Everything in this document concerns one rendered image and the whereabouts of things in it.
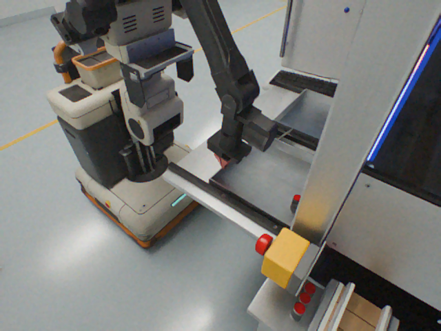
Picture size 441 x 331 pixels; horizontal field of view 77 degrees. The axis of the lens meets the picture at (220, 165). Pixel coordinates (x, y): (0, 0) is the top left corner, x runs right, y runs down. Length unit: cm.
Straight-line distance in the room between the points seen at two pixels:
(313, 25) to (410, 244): 115
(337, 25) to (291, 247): 112
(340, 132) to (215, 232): 141
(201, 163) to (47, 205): 148
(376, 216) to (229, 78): 34
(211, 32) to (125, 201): 119
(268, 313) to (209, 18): 57
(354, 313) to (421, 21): 47
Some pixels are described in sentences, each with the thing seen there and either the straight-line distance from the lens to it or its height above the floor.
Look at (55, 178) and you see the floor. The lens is 231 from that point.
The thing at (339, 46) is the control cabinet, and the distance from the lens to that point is 147.
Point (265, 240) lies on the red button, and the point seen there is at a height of 101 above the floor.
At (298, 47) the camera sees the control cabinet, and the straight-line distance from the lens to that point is 151.
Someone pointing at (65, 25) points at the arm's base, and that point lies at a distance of 99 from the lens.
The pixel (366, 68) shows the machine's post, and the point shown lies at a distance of 34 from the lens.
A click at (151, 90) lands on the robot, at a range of 120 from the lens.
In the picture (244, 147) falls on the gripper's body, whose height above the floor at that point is 101.
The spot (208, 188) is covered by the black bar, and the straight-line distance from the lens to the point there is 75.
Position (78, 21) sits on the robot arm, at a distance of 88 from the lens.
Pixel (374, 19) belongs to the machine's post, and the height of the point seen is 138.
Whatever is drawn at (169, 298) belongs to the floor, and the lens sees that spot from 158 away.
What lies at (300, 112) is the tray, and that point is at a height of 88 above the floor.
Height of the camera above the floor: 147
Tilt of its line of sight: 45 degrees down
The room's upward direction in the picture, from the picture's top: straight up
